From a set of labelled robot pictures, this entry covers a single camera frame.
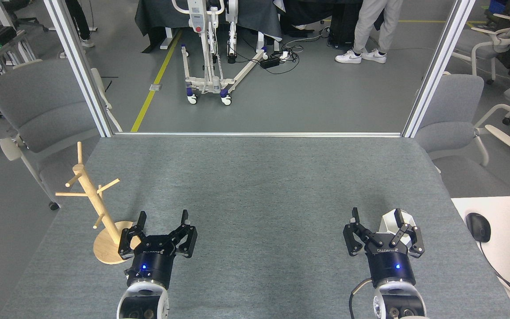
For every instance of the black computer mouse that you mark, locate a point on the black computer mouse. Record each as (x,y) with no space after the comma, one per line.
(478,226)

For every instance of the white stand on wheels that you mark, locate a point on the white stand on wheels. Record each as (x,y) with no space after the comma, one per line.
(213,82)

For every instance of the wooden cup rack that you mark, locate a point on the wooden cup rack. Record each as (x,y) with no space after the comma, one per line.
(89,186)

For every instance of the table with dark cloth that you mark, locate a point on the table with dark cloth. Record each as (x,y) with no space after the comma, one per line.
(162,15)

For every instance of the grey upholstered chair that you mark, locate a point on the grey upholstered chair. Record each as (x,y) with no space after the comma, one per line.
(450,110)
(42,106)

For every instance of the white office chair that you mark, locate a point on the white office chair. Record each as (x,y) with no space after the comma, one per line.
(500,37)

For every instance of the equipment cart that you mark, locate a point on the equipment cart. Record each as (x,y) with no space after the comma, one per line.
(0,37)

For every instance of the silver frame rail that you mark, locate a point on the silver frame rail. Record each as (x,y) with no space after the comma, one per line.
(259,134)

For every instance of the white hexagonal cup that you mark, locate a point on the white hexagonal cup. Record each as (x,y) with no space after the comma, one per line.
(388,223)

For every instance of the metal floor plate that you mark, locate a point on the metal floor plate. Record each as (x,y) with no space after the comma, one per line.
(155,87)

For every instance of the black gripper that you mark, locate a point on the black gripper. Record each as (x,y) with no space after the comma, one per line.
(390,266)
(151,266)

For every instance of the silver frame post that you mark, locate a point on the silver frame post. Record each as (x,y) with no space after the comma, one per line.
(436,66)
(78,66)

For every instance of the person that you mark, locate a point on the person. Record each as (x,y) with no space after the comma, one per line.
(368,22)
(80,20)

